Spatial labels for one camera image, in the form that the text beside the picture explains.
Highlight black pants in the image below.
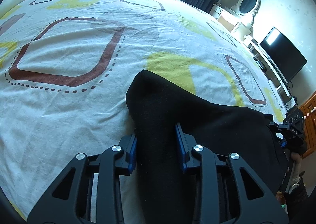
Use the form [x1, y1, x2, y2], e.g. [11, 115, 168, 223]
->
[126, 70, 288, 223]

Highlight wooden cabinet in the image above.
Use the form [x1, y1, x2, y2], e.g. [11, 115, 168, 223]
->
[299, 92, 316, 158]

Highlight white tv stand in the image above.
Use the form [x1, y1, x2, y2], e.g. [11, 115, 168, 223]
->
[243, 35, 298, 112]

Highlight black flat television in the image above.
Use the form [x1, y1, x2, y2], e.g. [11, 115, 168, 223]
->
[260, 27, 308, 83]

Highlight white oval mirror vanity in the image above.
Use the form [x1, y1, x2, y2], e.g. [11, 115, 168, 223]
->
[210, 0, 261, 35]

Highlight patterned white bed sheet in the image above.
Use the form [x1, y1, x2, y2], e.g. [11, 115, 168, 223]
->
[1, 0, 286, 219]

